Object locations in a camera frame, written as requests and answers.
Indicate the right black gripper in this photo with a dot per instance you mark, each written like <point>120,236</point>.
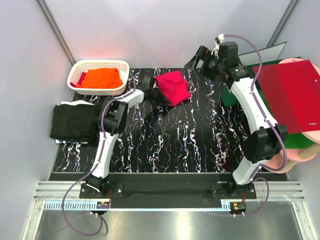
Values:
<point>203,54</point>

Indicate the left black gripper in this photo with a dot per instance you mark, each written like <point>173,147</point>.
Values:
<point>162,101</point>

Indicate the magenta t shirt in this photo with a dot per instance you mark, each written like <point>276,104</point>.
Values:
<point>174,87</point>

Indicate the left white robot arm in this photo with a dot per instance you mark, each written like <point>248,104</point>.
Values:
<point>112,122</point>

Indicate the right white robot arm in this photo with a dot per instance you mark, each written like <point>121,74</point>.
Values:
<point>266,137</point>

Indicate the orange t shirt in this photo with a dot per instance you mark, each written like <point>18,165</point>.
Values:
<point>102,78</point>

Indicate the green lever arch binder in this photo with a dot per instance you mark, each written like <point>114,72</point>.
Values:
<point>269,54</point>

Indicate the white plastic basket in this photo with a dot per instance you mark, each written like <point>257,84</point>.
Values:
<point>83,66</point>

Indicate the folded black t shirt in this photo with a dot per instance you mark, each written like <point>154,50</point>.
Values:
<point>74,123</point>

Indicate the red plastic folder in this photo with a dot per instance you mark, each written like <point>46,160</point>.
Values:
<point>292,92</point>

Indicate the green plastic folder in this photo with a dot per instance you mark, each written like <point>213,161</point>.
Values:
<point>302,140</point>

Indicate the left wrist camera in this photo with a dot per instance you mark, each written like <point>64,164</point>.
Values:
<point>148,83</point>

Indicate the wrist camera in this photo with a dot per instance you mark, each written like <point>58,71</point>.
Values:
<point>224,49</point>
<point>148,83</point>

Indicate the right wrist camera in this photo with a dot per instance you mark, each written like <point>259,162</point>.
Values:
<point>224,49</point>

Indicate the aluminium rail frame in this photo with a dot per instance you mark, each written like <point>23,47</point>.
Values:
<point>53,195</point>

